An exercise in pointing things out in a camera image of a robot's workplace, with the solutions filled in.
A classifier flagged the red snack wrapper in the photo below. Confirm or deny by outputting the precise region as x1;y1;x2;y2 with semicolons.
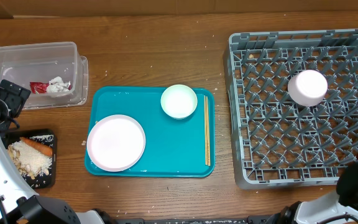
30;82;49;94

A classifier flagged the pile of peanut shells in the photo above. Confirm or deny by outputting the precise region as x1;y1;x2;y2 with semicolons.
7;145;50;180

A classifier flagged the white tissue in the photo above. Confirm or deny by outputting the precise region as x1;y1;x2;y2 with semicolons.
46;77;71;93

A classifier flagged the orange carrot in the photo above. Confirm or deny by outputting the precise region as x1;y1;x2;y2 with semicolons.
20;137;53;157

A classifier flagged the pile of white rice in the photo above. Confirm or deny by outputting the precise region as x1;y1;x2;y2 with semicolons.
11;135;54;178

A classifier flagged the large white plate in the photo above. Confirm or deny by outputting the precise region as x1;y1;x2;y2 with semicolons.
86;114;146;172

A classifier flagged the white bowl with cup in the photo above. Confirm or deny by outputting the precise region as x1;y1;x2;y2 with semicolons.
160;84;198;119

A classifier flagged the wooden chopstick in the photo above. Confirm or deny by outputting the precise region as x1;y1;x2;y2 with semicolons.
203;95;209;166
206;96;211;166

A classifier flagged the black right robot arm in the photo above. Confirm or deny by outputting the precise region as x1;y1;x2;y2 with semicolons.
265;162;358;224

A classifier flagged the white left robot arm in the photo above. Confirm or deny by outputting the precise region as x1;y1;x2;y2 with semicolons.
0;80;115;224

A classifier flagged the black waste tray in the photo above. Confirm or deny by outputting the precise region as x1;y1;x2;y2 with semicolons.
2;129;57;189

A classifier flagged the clear plastic bin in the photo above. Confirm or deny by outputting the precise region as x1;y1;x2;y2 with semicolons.
0;42;89;110

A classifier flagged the teal plastic tray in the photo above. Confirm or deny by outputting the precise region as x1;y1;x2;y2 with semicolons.
85;86;215;178

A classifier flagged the grey plastic dish rack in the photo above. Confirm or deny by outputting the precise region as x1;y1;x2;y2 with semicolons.
223;29;358;189

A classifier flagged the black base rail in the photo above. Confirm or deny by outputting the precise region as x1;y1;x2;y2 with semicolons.
114;215;270;224

